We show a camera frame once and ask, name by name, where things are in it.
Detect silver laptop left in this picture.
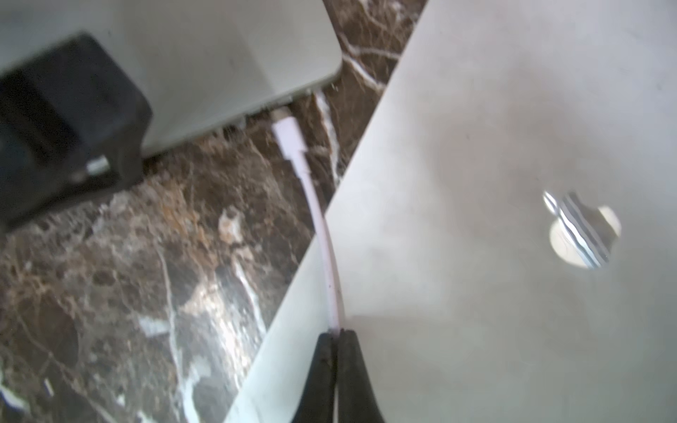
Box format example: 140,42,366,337
1,1,342,157

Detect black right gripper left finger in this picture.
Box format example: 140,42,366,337
291,332,338,423

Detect white charging cable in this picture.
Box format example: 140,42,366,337
270,106,346,337

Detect white laptop centre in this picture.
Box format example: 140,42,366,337
224,0,677,423

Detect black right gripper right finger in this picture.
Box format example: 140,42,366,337
337,330,385,423

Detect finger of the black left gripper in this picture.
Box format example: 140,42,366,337
1,33,153,233

